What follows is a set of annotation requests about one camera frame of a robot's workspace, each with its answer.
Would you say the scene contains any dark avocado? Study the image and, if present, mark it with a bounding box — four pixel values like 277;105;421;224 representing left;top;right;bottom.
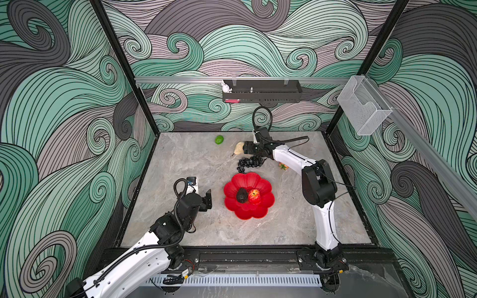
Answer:
236;187;248;204

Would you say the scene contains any red flower-shaped bowl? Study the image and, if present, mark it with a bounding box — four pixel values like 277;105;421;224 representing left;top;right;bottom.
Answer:
224;173;275;221

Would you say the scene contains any red apple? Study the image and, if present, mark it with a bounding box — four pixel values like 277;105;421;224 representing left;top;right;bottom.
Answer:
248;189;261;205

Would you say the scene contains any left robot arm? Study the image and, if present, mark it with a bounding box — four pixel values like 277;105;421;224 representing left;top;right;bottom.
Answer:
65;190;212;298

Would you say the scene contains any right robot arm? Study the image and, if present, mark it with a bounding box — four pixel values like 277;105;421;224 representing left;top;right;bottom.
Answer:
240;141;349;271

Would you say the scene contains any black grape bunch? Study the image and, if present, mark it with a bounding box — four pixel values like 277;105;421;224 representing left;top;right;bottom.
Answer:
237;156;267;174

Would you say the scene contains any green lime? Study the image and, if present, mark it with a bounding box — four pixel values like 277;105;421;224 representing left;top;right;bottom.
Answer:
214;135;224;145

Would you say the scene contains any white rabbit figurine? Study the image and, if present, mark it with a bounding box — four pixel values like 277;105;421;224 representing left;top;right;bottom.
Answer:
221;81;232;93

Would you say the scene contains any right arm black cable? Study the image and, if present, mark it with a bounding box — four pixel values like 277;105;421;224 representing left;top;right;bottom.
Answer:
251;106;310;146

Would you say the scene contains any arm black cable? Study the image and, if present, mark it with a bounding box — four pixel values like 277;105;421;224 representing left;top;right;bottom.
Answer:
92;178;191;288
251;106;310;146

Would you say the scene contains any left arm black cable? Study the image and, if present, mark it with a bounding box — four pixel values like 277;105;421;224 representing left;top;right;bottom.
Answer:
92;178;191;288

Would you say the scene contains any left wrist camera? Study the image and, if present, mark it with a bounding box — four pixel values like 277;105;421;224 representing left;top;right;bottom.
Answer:
186;177;198;194

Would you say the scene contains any black wall shelf tray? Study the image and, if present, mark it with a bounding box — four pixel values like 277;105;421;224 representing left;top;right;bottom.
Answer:
222;80;303;104

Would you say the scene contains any white perforated cable duct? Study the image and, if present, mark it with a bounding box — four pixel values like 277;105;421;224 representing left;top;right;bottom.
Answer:
143;274;322;288

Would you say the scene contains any clear plastic wall bin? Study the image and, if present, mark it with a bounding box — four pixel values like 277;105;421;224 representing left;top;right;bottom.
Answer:
337;75;392;136

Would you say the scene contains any aluminium rail back wall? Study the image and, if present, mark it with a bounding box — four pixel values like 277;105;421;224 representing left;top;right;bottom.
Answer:
134;76;349;85

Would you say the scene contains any aluminium rail wall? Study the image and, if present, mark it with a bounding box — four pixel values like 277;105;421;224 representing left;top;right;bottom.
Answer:
134;76;349;85
368;78;477;219

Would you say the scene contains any aluminium rail right wall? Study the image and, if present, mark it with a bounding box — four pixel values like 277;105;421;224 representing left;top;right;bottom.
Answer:
368;78;477;219

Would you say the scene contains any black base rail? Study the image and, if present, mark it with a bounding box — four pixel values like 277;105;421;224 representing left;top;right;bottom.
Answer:
171;244;396;273

